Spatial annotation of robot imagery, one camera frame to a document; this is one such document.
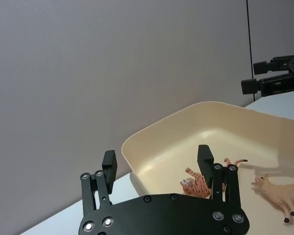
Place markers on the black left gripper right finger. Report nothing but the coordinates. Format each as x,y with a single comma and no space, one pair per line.
207,166

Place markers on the cream plastic tray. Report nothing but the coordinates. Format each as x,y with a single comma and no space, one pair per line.
174,147

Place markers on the orange striped toy tiger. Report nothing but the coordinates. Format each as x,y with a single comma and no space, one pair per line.
198,187

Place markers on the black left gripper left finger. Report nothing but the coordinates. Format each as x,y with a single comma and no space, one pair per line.
109,171

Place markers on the tan toy llama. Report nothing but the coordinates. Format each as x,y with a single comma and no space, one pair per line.
279,193

